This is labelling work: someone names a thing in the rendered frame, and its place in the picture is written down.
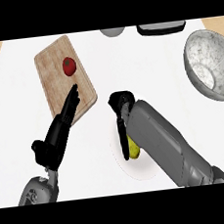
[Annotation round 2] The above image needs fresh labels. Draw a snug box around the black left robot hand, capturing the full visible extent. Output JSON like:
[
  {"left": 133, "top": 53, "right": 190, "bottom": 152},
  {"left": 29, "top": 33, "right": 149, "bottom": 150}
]
[{"left": 23, "top": 83, "right": 89, "bottom": 175}]

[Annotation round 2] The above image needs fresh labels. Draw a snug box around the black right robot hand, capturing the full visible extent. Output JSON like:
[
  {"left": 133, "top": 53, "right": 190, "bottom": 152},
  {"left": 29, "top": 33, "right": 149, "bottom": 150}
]
[{"left": 106, "top": 89, "right": 143, "bottom": 163}]

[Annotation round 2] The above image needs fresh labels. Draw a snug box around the yellow-green pear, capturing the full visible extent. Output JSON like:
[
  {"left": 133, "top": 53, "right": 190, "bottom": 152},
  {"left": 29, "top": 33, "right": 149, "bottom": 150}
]
[{"left": 126, "top": 133, "right": 142, "bottom": 160}]

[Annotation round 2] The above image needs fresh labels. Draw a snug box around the white plate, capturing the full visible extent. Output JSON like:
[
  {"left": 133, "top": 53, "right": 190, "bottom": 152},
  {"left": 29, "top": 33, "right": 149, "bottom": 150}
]
[{"left": 104, "top": 92, "right": 164, "bottom": 185}]

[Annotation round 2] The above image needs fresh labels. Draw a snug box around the grey marbled bowl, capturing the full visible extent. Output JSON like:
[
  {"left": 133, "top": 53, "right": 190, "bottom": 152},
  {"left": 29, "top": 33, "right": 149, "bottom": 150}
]
[{"left": 180, "top": 26, "right": 224, "bottom": 106}]

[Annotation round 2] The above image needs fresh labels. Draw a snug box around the wooden cutting board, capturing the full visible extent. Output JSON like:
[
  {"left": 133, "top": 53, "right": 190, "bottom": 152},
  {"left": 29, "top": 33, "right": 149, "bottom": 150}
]
[{"left": 31, "top": 31, "right": 102, "bottom": 130}]

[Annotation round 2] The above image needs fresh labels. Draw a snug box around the red tomato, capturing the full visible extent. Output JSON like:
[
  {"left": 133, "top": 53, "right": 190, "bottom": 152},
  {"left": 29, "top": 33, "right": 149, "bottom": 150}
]
[{"left": 61, "top": 55, "right": 78, "bottom": 78}]

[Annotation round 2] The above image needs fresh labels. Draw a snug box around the grey round object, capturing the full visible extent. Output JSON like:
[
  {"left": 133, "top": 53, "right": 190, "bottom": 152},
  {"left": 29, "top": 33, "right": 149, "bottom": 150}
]
[{"left": 99, "top": 26, "right": 127, "bottom": 39}]

